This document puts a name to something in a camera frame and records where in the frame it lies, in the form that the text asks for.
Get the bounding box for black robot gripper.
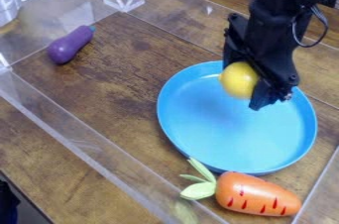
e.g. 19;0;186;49
223;0;313;111

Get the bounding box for yellow toy lemon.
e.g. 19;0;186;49
219;61;259;99

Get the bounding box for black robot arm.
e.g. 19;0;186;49
223;0;327;110

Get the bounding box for blue round plastic tray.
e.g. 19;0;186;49
156;61;318;175

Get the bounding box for orange toy carrot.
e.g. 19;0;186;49
181;158;302;217

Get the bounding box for purple toy eggplant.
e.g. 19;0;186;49
48;26;95;64

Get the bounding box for black cable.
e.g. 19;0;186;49
290;4;331;50

